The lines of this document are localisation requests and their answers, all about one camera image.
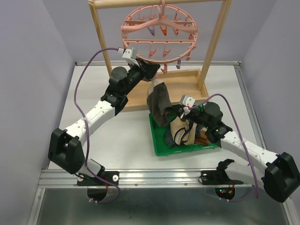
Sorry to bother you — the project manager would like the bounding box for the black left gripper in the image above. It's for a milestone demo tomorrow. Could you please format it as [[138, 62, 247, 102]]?
[[122, 58, 160, 96]]

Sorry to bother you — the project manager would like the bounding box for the cream navy-trim underwear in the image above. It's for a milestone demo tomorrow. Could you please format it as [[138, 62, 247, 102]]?
[[170, 117, 197, 145]]

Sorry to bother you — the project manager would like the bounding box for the brown underwear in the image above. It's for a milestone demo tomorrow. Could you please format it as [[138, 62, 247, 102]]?
[[195, 130, 210, 146]]

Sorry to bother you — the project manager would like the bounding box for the dark olive underwear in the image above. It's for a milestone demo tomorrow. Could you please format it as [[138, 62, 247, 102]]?
[[146, 78, 172, 127]]

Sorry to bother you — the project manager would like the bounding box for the blue striped underwear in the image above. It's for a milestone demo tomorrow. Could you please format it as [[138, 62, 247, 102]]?
[[164, 125, 203, 148]]

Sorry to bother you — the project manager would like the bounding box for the pink round clip hanger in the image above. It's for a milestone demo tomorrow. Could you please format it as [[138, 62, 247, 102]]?
[[121, 0, 198, 73]]

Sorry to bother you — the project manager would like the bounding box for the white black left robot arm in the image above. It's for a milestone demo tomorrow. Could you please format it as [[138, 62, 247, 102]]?
[[48, 60, 160, 185]]

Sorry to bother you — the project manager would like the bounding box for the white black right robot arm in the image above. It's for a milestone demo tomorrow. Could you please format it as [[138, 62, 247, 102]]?
[[173, 102, 300, 203]]

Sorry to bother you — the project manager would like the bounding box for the wooden hanger rack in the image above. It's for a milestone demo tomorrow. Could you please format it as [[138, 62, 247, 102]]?
[[89, 0, 232, 111]]

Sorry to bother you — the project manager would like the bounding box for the green plastic tray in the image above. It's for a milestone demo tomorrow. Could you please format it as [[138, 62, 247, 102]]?
[[149, 113, 217, 156]]

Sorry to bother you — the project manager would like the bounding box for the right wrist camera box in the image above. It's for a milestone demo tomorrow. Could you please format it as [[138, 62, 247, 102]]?
[[180, 95, 195, 115]]

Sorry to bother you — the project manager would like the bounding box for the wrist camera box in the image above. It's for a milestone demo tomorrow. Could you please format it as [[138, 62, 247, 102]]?
[[117, 47, 139, 66], [180, 95, 195, 115]]

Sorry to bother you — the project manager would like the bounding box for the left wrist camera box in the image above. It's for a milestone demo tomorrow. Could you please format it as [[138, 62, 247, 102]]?
[[117, 47, 139, 66]]

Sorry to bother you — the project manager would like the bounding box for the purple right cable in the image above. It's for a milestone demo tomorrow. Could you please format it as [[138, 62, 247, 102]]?
[[187, 93, 260, 202]]

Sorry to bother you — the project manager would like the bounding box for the aluminium mounting rail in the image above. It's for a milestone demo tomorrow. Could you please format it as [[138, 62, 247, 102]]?
[[37, 163, 254, 189]]

